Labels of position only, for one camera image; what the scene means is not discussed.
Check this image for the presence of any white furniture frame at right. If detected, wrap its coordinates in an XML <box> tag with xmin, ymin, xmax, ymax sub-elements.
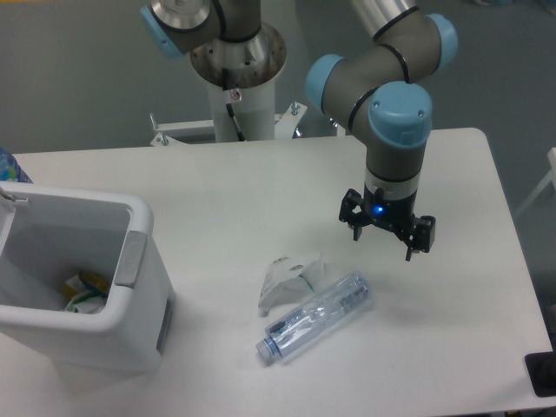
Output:
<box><xmin>515</xmin><ymin>148</ymin><xmax>555</xmax><ymax>217</ymax></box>

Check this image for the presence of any white pedestal base frame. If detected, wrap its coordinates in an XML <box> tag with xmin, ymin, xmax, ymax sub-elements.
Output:
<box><xmin>149</xmin><ymin>101</ymin><xmax>348</xmax><ymax>148</ymax></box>

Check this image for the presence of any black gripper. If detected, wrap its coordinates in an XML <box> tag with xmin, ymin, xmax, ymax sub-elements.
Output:
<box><xmin>339</xmin><ymin>187</ymin><xmax>436</xmax><ymax>261</ymax></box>

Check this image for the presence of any clear plastic water bottle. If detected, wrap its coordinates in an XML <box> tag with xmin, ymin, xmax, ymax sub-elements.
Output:
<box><xmin>255</xmin><ymin>270</ymin><xmax>373</xmax><ymax>366</ymax></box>

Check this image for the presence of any black device at table edge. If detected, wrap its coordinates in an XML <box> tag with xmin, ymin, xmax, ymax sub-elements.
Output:
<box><xmin>525</xmin><ymin>352</ymin><xmax>555</xmax><ymax>398</ymax></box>

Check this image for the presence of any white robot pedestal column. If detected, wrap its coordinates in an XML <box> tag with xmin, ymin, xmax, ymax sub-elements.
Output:
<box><xmin>207</xmin><ymin>80</ymin><xmax>275</xmax><ymax>142</ymax></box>

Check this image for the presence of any crumpled white plastic wrapper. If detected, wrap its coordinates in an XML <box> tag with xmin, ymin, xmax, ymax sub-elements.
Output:
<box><xmin>257</xmin><ymin>252</ymin><xmax>341</xmax><ymax>317</ymax></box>

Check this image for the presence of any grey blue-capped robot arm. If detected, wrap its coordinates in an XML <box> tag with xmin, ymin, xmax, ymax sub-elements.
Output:
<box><xmin>141</xmin><ymin>1</ymin><xmax>458</xmax><ymax>255</ymax></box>

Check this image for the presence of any trash inside the can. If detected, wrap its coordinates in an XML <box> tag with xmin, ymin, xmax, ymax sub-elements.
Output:
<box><xmin>62</xmin><ymin>271</ymin><xmax>111</xmax><ymax>314</ymax></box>

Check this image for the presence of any blue labelled bottle at edge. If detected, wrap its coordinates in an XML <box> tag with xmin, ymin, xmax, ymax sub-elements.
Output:
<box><xmin>0</xmin><ymin>149</ymin><xmax>33</xmax><ymax>183</ymax></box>

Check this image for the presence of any white plastic trash can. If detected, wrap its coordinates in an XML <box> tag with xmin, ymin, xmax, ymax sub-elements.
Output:
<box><xmin>1</xmin><ymin>182</ymin><xmax>175</xmax><ymax>372</ymax></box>

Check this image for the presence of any black cable on pedestal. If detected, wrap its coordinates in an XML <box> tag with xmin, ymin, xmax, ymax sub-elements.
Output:
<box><xmin>220</xmin><ymin>67</ymin><xmax>246</xmax><ymax>142</ymax></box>

